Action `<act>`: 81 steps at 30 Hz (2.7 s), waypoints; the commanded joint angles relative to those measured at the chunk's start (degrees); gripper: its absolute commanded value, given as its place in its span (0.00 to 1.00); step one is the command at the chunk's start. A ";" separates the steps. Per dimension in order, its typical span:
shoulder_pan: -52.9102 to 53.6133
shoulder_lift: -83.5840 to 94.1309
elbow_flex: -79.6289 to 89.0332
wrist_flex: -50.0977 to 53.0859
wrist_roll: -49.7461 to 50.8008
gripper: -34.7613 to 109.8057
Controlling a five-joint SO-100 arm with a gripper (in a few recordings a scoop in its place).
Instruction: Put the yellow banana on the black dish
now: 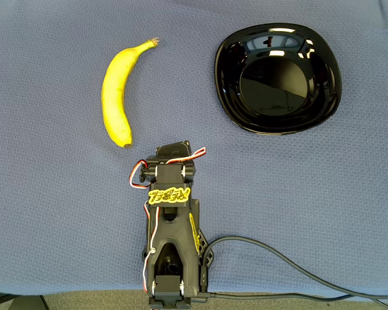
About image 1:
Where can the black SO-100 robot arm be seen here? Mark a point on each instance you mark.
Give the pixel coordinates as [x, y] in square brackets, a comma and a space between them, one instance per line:
[171, 232]

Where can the black camera stand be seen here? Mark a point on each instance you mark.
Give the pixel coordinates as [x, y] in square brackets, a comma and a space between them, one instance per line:
[29, 305]

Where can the glossy black plate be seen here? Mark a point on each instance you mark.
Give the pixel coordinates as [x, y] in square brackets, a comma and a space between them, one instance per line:
[278, 84]

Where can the blue woven table cloth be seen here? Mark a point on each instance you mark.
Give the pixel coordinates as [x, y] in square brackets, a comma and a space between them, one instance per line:
[51, 193]

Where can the yellow banana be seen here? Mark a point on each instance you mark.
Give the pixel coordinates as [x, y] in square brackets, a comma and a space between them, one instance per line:
[114, 97]

